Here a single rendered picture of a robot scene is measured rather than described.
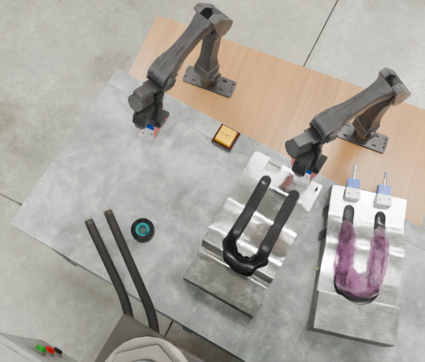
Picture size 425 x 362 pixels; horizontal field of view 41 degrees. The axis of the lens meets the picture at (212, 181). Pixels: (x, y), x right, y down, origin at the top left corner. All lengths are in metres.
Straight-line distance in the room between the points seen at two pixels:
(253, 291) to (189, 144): 0.58
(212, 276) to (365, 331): 0.51
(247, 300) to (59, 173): 0.80
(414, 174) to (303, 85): 0.53
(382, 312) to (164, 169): 0.88
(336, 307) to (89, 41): 2.06
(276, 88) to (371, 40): 1.26
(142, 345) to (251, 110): 1.53
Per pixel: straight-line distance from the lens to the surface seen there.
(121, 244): 1.92
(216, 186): 2.02
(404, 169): 2.18
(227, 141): 2.04
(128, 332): 0.73
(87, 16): 3.36
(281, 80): 2.21
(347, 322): 1.88
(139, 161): 2.06
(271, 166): 1.99
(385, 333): 1.91
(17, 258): 2.91
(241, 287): 1.89
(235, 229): 1.86
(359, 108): 1.72
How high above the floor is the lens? 2.73
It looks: 72 degrees down
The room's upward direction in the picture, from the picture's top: 4 degrees clockwise
